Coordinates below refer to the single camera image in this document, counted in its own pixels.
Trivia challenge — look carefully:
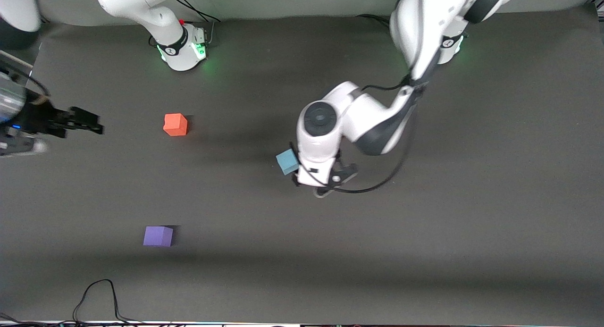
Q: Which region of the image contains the light blue foam block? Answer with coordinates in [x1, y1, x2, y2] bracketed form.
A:
[276, 149, 301, 176]

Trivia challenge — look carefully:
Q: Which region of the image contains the orange foam block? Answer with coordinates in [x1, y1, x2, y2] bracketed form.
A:
[163, 113, 188, 137]

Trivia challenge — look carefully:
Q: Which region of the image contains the purple foam block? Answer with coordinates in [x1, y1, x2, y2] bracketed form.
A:
[143, 226, 174, 248]

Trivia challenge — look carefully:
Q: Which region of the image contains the dark grey table mat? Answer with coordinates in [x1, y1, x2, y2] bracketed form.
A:
[0, 4, 604, 326]

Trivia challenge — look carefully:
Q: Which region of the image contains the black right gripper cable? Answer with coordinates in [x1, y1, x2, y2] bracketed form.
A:
[0, 64, 50, 100]

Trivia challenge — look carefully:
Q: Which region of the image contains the silver metal frame rail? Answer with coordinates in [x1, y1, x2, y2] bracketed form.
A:
[0, 50, 43, 77]

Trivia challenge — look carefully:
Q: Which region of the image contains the black right arm base cable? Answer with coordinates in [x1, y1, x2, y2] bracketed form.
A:
[172, 0, 221, 47]

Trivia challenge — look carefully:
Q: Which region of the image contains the black arm base cable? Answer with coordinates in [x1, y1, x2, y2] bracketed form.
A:
[356, 13, 393, 29]
[172, 0, 221, 47]

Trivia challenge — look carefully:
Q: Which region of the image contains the black left arm base cable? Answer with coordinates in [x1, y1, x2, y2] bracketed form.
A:
[356, 13, 393, 29]

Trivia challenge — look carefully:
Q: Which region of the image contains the thin black looped cable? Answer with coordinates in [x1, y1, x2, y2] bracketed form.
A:
[72, 279, 144, 326]

